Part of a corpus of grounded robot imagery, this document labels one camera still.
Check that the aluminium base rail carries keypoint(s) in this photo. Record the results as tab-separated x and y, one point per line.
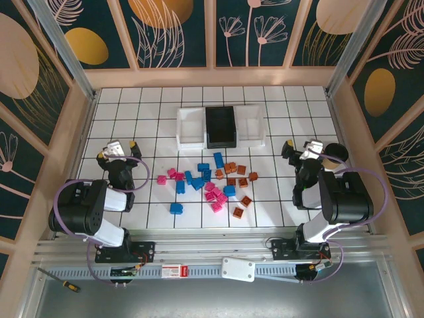
212	245

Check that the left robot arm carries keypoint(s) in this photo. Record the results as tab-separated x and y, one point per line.
83	208

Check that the black plastic bin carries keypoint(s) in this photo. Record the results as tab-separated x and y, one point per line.
220	126

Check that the aluminium frame post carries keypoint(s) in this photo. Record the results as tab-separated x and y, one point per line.
66	53
355	49

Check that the red and white label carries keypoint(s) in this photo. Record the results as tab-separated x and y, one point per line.
174	271

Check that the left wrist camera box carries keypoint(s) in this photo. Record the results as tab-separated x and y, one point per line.
114	147

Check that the white mounting plate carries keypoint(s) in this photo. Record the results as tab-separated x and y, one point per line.
238	269

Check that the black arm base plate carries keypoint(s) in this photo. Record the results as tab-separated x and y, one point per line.
145	248
280	248

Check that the paper cup with black lid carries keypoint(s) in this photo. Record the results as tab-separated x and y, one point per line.
336	152

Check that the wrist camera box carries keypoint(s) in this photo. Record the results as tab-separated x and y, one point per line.
114	147
314	147

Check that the long blue lego brick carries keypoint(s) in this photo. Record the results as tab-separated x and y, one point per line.
218	160

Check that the small circuit board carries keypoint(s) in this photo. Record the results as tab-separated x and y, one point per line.
124	272
318	267

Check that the aluminium side rail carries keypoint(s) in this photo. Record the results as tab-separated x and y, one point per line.
340	132
74	165

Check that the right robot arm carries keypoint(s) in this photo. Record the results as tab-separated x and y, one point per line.
348	198

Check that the yellow black screwdriver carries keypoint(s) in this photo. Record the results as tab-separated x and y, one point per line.
71	286

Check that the translucent white plastic bin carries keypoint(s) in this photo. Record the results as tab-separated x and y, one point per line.
250	127

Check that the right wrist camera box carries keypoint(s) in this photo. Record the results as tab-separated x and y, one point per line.
314	147

